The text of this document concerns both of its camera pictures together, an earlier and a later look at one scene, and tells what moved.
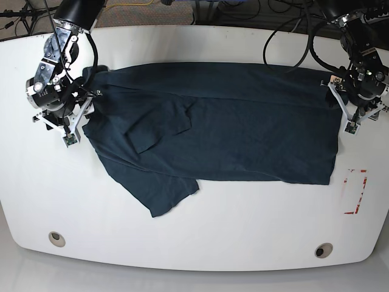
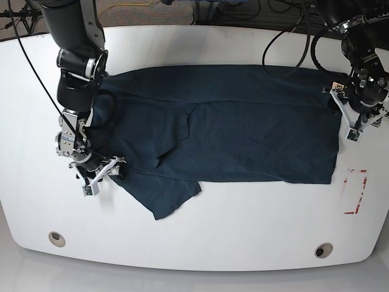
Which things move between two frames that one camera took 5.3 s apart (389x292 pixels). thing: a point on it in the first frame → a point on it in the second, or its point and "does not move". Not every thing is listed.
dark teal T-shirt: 161,128 does not move
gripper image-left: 68,124 → 92,178
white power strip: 370,20 does not move
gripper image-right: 357,111 → 355,129
